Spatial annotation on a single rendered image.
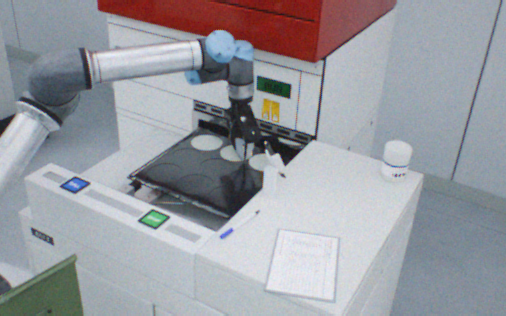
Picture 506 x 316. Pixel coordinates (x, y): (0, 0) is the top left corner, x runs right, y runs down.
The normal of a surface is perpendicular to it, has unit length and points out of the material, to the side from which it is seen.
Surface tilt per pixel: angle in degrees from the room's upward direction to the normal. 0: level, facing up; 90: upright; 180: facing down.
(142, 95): 90
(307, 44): 90
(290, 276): 0
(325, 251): 0
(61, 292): 90
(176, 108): 90
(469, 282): 0
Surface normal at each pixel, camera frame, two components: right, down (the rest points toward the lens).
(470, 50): -0.51, 0.43
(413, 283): 0.04, -0.85
